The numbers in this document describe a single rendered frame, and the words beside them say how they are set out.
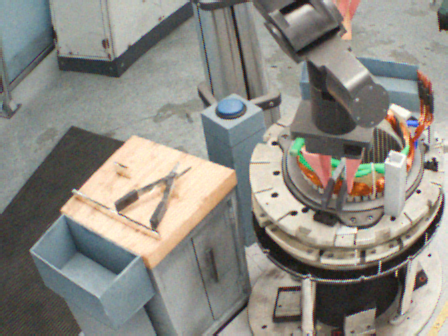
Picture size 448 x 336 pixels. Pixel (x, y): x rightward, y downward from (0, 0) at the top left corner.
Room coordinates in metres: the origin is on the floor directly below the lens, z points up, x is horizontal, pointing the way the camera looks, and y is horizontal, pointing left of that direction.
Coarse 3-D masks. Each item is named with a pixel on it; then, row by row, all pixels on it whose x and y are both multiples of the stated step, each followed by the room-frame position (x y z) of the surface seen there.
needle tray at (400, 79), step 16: (304, 64) 1.19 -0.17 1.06; (368, 64) 1.19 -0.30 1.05; (384, 64) 1.18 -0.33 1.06; (400, 64) 1.17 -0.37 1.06; (304, 80) 1.17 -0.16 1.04; (384, 80) 1.17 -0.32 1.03; (400, 80) 1.17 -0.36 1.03; (416, 80) 1.16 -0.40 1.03; (304, 96) 1.13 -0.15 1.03; (400, 96) 1.07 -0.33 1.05; (416, 96) 1.06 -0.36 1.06; (416, 112) 1.06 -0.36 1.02
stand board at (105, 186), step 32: (128, 160) 1.01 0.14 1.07; (160, 160) 0.99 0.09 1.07; (192, 160) 0.98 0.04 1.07; (96, 192) 0.95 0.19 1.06; (128, 192) 0.93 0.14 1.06; (160, 192) 0.92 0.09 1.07; (192, 192) 0.91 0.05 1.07; (224, 192) 0.92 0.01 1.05; (96, 224) 0.87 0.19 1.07; (160, 224) 0.86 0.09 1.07; (192, 224) 0.86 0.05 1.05; (160, 256) 0.81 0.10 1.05
